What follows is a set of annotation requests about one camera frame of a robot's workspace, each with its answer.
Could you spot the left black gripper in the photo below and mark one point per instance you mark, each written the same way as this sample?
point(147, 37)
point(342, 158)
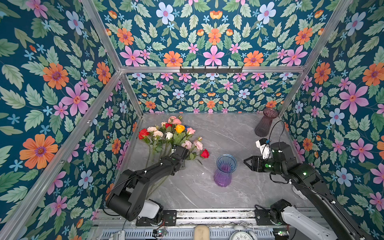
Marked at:
point(183, 164)

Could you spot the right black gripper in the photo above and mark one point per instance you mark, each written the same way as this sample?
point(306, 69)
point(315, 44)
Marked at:
point(255, 161)

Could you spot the pink peony flower stem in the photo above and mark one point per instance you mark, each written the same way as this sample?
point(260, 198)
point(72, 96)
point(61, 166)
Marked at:
point(195, 150)

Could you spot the blue purple glass vase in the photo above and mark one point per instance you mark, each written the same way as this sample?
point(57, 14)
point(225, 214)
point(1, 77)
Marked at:
point(226, 165)

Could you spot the red rose stem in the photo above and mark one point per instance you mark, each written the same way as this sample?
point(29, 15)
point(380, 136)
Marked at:
point(203, 156)

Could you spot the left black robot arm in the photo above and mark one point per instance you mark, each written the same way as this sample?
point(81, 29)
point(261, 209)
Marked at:
point(128, 198)

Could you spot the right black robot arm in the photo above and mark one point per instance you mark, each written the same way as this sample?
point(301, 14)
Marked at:
point(280, 159)

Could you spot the dark purple glass vase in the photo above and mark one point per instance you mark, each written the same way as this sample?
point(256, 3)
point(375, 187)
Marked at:
point(263, 127)

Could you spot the mixed flower bunch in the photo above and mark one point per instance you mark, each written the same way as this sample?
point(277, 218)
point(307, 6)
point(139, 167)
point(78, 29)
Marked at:
point(163, 137)

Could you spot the white alarm clock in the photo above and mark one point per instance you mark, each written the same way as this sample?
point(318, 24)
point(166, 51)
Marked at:
point(240, 233)

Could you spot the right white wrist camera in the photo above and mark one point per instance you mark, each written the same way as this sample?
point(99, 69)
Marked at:
point(264, 146)

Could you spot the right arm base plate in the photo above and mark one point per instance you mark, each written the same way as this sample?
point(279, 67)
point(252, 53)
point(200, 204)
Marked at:
point(264, 218)

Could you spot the aluminium mounting rail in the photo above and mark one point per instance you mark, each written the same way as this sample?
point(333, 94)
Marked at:
point(210, 216)

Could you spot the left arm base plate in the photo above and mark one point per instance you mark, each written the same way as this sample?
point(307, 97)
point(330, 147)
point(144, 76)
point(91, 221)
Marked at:
point(166, 218)

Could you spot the beige wooden handle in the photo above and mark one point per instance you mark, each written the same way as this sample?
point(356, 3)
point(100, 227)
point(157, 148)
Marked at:
point(201, 232)

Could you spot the black hook rail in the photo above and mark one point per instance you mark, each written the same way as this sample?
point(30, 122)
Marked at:
point(215, 70)

